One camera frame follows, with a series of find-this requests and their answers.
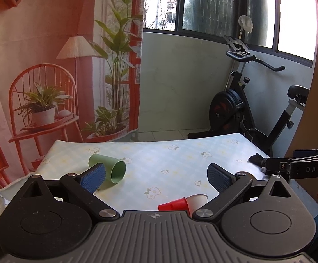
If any green plastic cup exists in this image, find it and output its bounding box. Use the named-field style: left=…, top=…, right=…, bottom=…
left=88, top=154, right=126, bottom=184

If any black glove with strap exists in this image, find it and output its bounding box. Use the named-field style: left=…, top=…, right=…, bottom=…
left=248, top=153, right=264, bottom=167

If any red plastic cup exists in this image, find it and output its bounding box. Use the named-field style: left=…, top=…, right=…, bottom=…
left=158, top=197, right=189, bottom=212

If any black exercise bike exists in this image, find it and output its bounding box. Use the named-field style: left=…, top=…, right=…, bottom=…
left=187, top=15, right=311, bottom=158

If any red printed backdrop curtain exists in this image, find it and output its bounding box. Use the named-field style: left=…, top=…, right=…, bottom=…
left=0, top=0, right=144, bottom=189

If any floral checked tablecloth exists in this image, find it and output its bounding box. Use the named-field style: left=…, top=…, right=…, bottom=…
left=0, top=132, right=318, bottom=220

